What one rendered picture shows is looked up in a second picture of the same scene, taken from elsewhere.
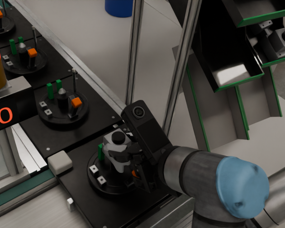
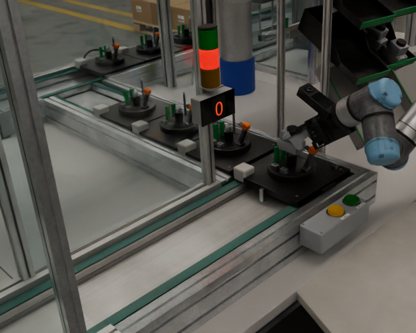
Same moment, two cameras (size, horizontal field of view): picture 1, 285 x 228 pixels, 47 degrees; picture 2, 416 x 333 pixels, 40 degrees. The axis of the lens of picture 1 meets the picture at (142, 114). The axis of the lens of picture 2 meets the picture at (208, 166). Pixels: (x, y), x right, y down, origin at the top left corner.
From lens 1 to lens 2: 1.03 m
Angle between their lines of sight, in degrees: 18
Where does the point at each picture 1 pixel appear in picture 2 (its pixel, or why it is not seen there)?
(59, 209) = (251, 204)
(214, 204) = (372, 104)
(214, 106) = not seen: hidden behind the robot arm
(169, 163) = (339, 105)
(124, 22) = (245, 98)
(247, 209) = (390, 98)
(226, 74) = (362, 74)
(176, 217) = (350, 187)
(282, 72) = not seen: outside the picture
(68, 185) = (257, 181)
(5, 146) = (208, 148)
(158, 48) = (288, 111)
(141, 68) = not seen: hidden behind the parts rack
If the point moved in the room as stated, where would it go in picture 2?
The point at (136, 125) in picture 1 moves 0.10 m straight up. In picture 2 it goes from (310, 95) to (311, 57)
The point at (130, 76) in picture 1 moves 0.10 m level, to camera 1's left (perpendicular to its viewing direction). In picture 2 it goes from (280, 109) to (250, 111)
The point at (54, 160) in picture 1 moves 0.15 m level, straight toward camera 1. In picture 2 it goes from (240, 167) to (264, 190)
